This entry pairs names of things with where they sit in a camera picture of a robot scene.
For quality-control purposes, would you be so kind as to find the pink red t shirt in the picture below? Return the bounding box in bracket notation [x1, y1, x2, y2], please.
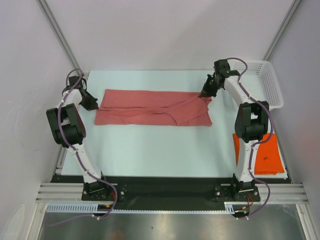
[94, 89, 212, 127]

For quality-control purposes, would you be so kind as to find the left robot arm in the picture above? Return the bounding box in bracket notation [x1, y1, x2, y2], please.
[46, 75, 111, 201]

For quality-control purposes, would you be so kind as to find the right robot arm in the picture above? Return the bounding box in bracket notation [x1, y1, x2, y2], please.
[198, 57, 273, 201]

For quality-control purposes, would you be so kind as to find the white plastic basket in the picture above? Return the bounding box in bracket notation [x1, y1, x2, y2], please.
[228, 59, 284, 110]

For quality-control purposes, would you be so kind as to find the folded orange t shirt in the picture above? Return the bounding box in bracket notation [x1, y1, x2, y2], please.
[232, 132, 286, 176]

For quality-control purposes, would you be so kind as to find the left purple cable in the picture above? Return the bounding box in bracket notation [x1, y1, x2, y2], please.
[48, 68, 118, 227]

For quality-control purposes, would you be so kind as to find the purple cable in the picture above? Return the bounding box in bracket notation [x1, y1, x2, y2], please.
[48, 68, 118, 227]
[226, 57, 275, 221]

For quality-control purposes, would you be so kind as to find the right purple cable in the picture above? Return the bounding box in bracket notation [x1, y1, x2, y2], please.
[226, 57, 275, 221]

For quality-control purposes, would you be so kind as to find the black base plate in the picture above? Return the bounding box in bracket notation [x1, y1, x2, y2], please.
[50, 175, 292, 213]

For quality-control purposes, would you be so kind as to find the left aluminium corner post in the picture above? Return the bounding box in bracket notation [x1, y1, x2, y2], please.
[36, 0, 81, 69]

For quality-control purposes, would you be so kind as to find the aluminium corner post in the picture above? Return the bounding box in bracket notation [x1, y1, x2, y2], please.
[36, 0, 81, 69]
[262, 0, 305, 61]

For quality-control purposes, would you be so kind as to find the right aluminium corner post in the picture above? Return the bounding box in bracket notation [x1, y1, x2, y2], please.
[262, 0, 305, 61]

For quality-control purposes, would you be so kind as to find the white slotted cable duct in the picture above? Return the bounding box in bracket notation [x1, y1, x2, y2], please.
[46, 201, 253, 215]

